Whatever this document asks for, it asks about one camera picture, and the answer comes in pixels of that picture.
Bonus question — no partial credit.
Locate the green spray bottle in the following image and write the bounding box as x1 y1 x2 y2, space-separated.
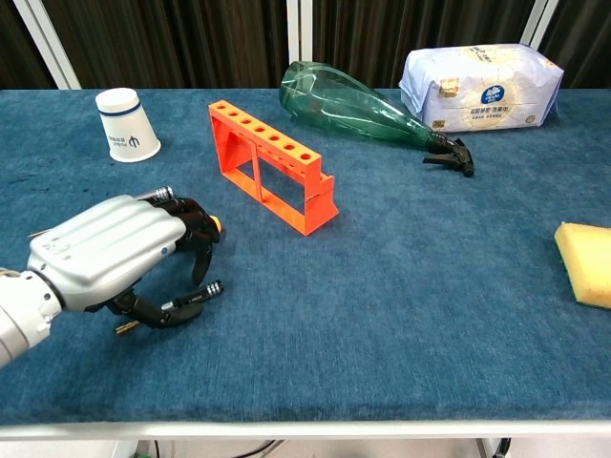
278 60 476 178

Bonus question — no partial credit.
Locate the white table frame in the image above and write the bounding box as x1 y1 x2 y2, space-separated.
0 419 611 458

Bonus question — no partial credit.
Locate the blue table cloth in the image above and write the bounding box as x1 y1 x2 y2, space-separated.
0 88 611 426

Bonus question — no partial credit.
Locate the yellow sponge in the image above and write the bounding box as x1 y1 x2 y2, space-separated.
553 220 611 310

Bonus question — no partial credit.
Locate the white frame post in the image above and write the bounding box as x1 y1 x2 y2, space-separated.
11 0 82 91
285 0 314 90
518 0 560 52

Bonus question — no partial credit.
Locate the white tissue pack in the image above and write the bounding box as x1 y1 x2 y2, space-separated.
398 43 565 134

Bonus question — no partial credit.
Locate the long silver precision screwdriver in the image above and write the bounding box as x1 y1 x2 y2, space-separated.
27 185 176 239

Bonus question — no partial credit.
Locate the orange test tube rack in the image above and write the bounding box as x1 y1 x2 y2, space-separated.
208 99 341 238

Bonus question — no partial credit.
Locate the short black precision screwdriver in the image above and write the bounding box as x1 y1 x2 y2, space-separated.
116 279 224 336

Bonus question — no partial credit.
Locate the white round bottle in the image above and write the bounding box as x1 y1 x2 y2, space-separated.
95 87 162 164

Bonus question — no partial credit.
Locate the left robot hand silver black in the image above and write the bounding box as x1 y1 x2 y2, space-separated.
27 193 225 330

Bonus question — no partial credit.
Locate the dark curtain panel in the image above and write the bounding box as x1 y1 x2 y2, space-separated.
40 0 290 91
537 0 611 91
312 0 538 91
0 0 61 91

